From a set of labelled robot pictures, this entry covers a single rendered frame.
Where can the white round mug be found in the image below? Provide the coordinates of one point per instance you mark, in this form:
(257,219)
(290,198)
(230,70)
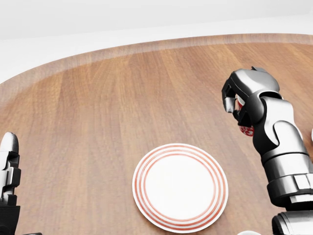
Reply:
(247,233)

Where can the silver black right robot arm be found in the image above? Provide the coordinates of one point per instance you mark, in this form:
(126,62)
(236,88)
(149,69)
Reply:
(291,186)

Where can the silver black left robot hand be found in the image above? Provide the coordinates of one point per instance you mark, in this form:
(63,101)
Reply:
(8,156)

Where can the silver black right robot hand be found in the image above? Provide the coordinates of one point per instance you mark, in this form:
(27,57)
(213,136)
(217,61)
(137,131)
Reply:
(269,115)

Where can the red patterned mug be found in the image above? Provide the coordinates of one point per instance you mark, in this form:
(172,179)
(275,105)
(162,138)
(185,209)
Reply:
(246,131)

